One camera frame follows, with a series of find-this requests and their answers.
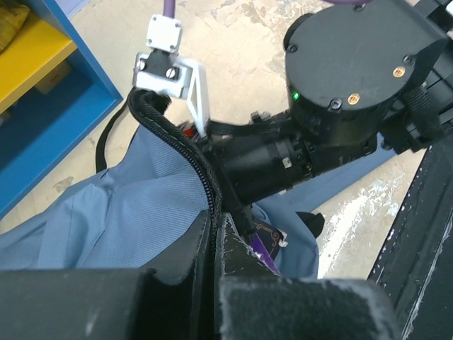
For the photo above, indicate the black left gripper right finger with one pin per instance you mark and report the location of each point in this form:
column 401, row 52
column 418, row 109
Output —
column 252, row 302

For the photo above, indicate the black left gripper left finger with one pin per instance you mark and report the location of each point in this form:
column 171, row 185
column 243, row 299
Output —
column 170, row 297

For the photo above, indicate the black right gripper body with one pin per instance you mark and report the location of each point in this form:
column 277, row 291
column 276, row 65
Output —
column 256, row 160

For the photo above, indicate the purple storey treehouse book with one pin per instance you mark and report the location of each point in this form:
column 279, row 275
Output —
column 261, row 252

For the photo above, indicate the blue student backpack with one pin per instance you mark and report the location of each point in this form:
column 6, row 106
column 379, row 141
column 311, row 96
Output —
column 125, row 216

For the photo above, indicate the Tale of Two Cities book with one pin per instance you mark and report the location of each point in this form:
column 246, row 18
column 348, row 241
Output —
column 272, row 238

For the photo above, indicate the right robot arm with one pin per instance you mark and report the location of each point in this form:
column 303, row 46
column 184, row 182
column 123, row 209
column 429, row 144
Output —
column 358, row 76

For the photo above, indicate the blue shelf unit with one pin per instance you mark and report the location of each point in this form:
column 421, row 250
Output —
column 55, row 91

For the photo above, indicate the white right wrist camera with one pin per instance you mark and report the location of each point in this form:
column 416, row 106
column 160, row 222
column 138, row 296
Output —
column 165, row 72

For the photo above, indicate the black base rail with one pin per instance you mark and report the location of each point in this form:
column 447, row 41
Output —
column 414, row 266

